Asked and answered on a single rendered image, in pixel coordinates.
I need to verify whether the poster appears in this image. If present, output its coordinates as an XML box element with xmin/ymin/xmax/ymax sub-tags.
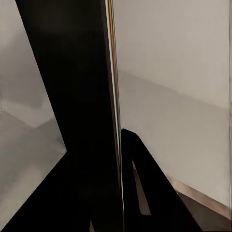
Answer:
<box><xmin>15</xmin><ymin>0</ymin><xmax>125</xmax><ymax>232</ymax></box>

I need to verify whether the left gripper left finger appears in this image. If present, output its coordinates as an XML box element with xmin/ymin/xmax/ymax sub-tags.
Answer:
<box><xmin>1</xmin><ymin>152</ymin><xmax>91</xmax><ymax>232</ymax></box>

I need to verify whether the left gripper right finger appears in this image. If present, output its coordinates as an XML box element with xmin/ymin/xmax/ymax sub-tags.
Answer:
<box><xmin>121</xmin><ymin>129</ymin><xmax>203</xmax><ymax>232</ymax></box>

